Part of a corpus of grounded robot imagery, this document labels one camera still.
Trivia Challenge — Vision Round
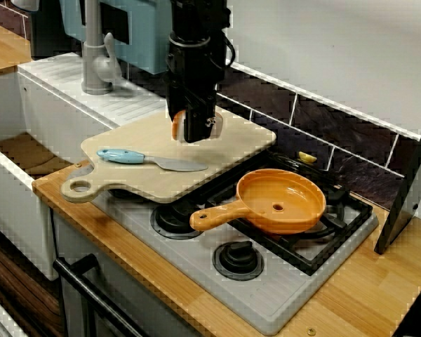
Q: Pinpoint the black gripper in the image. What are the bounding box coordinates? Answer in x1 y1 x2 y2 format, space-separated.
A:
163 34 219 144

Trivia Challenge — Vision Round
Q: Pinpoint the bread slice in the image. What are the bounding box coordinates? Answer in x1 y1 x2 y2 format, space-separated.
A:
171 110 224 142

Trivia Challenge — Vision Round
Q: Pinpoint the blue-handled toy knife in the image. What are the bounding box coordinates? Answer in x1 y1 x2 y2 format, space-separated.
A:
96 148 210 173

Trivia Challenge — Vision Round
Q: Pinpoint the wooden cutting board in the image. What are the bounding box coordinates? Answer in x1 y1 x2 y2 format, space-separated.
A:
60 105 278 204

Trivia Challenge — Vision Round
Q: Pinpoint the black stove knob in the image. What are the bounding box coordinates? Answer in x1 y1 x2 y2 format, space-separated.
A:
150 201 210 242
212 240 266 282

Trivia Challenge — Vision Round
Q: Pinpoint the orange toy frying pan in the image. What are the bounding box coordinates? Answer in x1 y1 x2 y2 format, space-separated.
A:
189 168 327 235

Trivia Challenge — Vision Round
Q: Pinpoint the grey toy faucet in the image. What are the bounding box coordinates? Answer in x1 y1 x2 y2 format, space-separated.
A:
81 0 123 96

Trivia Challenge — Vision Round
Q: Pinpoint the white toy sink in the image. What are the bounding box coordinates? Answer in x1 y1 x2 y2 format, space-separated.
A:
0 52 178 282

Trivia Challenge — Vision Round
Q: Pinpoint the white toy oven front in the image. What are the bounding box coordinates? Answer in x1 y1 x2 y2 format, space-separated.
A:
51 210 197 337

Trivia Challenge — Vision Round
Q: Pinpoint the black burner grate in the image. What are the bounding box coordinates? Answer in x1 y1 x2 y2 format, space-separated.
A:
192 154 375 277

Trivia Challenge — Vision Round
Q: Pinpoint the grey toy stove top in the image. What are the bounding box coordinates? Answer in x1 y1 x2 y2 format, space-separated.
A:
91 168 380 336

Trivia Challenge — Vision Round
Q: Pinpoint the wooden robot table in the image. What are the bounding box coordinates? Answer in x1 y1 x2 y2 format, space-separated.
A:
0 17 32 77

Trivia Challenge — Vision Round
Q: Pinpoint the black slanted panel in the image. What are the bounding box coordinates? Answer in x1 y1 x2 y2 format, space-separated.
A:
373 105 421 256

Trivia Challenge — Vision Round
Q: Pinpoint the wooden countertop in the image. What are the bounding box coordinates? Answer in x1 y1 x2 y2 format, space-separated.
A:
32 157 421 337

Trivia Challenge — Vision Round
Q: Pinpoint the black oven door handle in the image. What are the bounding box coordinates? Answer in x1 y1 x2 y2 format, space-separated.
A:
52 254 145 337

